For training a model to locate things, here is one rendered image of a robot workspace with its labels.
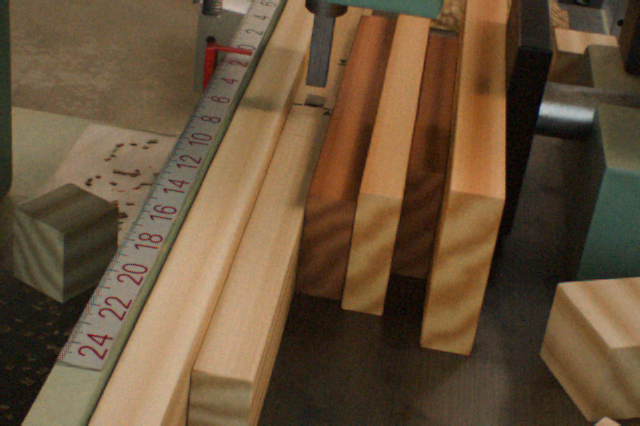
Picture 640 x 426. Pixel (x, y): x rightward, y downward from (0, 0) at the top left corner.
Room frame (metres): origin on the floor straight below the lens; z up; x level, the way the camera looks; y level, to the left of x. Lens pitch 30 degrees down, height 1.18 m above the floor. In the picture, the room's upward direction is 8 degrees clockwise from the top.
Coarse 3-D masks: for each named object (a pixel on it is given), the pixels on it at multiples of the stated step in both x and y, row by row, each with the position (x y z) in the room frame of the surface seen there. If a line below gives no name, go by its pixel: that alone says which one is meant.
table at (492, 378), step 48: (528, 192) 0.53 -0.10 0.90; (528, 240) 0.48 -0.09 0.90; (528, 288) 0.44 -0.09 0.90; (288, 336) 0.38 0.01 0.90; (336, 336) 0.39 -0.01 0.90; (384, 336) 0.39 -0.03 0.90; (480, 336) 0.40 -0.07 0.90; (528, 336) 0.41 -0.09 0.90; (288, 384) 0.35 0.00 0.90; (336, 384) 0.36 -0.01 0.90; (384, 384) 0.36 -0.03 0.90; (432, 384) 0.36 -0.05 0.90; (480, 384) 0.37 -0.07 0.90; (528, 384) 0.37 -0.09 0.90
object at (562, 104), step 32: (512, 0) 0.56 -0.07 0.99; (544, 0) 0.53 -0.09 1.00; (512, 32) 0.52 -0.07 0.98; (544, 32) 0.49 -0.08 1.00; (512, 64) 0.48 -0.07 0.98; (544, 64) 0.47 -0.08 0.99; (512, 96) 0.47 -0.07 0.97; (544, 96) 0.51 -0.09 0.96; (576, 96) 0.51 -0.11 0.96; (608, 96) 0.51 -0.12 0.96; (512, 128) 0.47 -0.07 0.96; (544, 128) 0.51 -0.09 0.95; (576, 128) 0.50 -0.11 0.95; (512, 160) 0.47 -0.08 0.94; (512, 192) 0.47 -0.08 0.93; (512, 224) 0.47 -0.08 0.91
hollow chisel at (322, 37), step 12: (324, 24) 0.51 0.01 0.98; (312, 36) 0.51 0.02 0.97; (324, 36) 0.51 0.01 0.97; (312, 48) 0.51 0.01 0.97; (324, 48) 0.51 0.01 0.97; (312, 60) 0.51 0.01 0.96; (324, 60) 0.51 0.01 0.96; (312, 72) 0.51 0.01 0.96; (324, 72) 0.51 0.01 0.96; (312, 84) 0.51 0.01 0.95; (324, 84) 0.51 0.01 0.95
